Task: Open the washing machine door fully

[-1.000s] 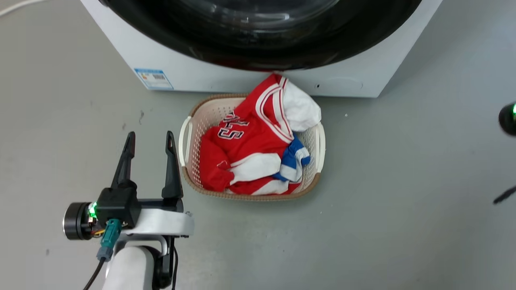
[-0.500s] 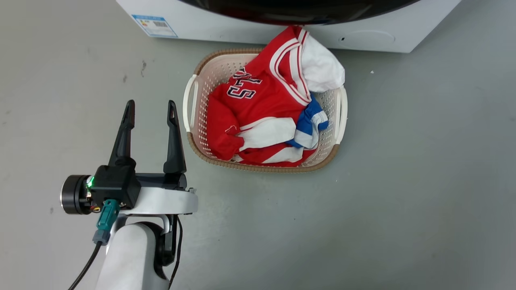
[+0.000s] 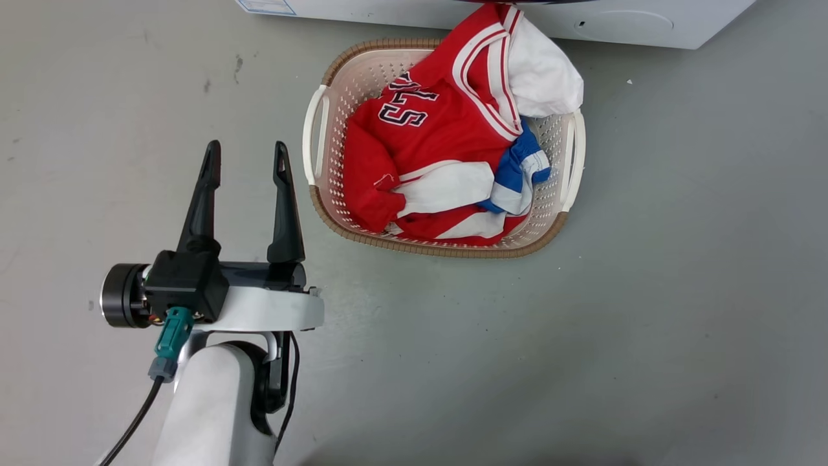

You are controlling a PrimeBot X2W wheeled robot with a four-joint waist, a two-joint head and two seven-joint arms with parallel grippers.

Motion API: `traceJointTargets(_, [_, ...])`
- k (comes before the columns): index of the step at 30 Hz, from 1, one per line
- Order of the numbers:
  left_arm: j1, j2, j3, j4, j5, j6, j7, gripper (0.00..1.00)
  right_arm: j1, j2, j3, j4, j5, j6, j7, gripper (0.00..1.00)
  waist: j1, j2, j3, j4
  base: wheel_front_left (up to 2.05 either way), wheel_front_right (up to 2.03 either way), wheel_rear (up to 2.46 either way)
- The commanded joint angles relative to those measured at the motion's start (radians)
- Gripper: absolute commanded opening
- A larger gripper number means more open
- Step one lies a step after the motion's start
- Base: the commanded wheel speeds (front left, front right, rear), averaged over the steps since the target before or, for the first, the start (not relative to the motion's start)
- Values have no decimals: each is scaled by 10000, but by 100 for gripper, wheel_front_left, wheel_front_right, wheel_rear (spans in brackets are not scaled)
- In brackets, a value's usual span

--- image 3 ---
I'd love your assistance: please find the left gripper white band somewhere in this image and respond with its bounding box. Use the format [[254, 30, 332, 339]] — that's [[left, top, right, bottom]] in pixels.
[[100, 140, 325, 333]]

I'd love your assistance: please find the white washing machine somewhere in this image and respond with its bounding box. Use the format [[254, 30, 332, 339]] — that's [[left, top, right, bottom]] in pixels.
[[235, 0, 758, 50]]

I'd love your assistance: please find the beige plastic laundry basket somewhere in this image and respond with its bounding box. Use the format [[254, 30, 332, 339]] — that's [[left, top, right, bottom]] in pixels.
[[302, 38, 587, 260]]

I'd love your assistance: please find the red and white jersey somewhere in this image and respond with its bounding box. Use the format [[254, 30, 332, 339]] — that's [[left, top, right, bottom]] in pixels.
[[342, 3, 525, 247]]

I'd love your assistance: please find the blue and white garment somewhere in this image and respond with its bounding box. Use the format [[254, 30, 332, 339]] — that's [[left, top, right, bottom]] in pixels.
[[477, 122, 552, 217]]

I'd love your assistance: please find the black cable with teal connector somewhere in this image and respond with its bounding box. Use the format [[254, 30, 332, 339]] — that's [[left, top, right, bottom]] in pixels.
[[97, 307, 195, 466]]

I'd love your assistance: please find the thin black cable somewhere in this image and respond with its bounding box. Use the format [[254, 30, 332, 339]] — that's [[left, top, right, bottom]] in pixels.
[[274, 331, 301, 454]]

